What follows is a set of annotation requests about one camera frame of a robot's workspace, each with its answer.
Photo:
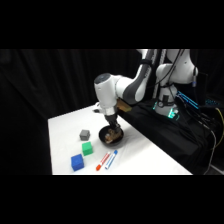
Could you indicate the green cube block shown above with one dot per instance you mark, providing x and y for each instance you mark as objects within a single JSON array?
[{"x": 87, "y": 148}]

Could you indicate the green base light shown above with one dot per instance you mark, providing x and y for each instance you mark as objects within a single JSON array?
[{"x": 172, "y": 114}]

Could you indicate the grey cube block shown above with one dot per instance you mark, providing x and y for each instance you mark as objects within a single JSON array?
[{"x": 85, "y": 135}]

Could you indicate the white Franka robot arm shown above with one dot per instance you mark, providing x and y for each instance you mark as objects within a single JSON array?
[{"x": 106, "y": 90}]

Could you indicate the red capped marker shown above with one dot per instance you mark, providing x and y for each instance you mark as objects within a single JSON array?
[{"x": 102, "y": 162}]

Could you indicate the black curtain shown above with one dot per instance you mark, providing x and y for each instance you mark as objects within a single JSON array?
[{"x": 50, "y": 80}]

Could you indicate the striped tiger plush toy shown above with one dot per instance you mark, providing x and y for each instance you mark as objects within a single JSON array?
[{"x": 110, "y": 137}]

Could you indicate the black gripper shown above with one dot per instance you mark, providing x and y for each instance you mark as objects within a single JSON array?
[{"x": 112, "y": 120}]

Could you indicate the blue capped marker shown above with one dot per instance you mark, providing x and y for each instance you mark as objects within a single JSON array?
[{"x": 111, "y": 160}]

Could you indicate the blue cube block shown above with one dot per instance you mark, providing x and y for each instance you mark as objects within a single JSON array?
[{"x": 77, "y": 162}]

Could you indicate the black bowl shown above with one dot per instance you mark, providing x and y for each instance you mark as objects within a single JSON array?
[{"x": 103, "y": 137}]

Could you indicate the brown wooden block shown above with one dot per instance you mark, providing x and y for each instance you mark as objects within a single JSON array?
[{"x": 124, "y": 106}]

